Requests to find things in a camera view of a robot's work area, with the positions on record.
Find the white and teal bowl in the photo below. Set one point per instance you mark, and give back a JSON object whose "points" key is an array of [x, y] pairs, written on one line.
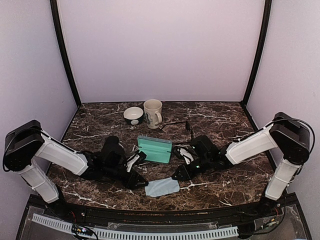
{"points": [[133, 116]]}

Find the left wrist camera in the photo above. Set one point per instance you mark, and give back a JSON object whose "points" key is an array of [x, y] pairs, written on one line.
{"points": [[137, 158]]}

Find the black left frame post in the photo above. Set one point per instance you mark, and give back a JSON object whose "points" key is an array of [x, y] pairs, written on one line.
{"points": [[63, 51]]}

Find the black glasses case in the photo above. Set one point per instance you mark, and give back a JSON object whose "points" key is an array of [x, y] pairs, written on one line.
{"points": [[111, 144]]}

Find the blue-grey glasses case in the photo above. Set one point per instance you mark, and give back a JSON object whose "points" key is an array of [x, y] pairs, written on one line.
{"points": [[157, 150]]}

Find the cream seahorse mug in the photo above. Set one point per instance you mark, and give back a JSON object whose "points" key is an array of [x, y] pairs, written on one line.
{"points": [[153, 113]]}

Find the large blue cleaning cloth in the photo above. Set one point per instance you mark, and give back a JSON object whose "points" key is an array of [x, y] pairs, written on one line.
{"points": [[162, 187]]}

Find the thin wire-frame sunglasses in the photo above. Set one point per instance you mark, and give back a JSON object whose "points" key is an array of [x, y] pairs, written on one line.
{"points": [[187, 126]]}

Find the white slotted cable duct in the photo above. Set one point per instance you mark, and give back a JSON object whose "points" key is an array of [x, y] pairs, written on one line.
{"points": [[119, 231]]}

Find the green circuit board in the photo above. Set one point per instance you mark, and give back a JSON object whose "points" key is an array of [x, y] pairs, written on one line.
{"points": [[79, 230]]}

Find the black frame post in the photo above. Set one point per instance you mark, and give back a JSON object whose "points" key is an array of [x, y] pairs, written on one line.
{"points": [[63, 51], [258, 52]]}

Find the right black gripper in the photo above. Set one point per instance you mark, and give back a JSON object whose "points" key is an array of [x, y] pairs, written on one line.
{"points": [[185, 176]]}

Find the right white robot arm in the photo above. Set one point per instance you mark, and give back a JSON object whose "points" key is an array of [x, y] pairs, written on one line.
{"points": [[290, 139]]}

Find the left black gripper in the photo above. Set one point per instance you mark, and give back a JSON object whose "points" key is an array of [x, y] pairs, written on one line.
{"points": [[140, 178]]}

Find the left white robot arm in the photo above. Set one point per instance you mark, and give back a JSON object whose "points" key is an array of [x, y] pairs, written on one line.
{"points": [[29, 141]]}

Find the black front table rail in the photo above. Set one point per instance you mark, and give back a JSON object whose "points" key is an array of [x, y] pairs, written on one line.
{"points": [[102, 216]]}

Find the black right frame post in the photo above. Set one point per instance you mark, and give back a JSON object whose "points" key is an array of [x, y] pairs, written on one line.
{"points": [[258, 52]]}

